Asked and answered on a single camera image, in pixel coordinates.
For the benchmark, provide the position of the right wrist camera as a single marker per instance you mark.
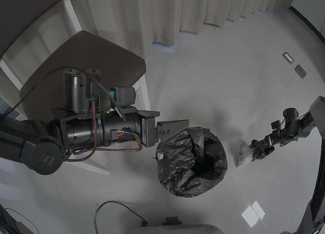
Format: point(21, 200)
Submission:
point(275, 124)

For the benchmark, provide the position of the black plastic bag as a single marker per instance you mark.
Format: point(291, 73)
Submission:
point(177, 161)

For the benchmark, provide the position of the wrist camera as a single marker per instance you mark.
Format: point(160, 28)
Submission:
point(275, 124)
point(125, 96)

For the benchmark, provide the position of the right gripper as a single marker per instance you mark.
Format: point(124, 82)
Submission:
point(270, 140)

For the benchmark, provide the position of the white printed wrapper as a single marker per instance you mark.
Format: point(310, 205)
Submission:
point(242, 157)

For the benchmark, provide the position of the cream curtain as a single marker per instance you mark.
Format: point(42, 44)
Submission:
point(177, 4)

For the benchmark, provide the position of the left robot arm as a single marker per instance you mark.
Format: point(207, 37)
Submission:
point(30, 139)

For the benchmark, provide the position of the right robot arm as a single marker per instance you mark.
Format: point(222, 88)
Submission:
point(317, 112)

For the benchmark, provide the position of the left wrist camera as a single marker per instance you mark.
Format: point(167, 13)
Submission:
point(125, 96)

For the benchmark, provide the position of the white chair dark grey seat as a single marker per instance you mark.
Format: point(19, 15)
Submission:
point(83, 57)

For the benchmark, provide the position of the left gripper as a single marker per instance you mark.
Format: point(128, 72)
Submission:
point(132, 131)

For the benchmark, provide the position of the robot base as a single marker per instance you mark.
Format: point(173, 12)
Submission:
point(177, 229)

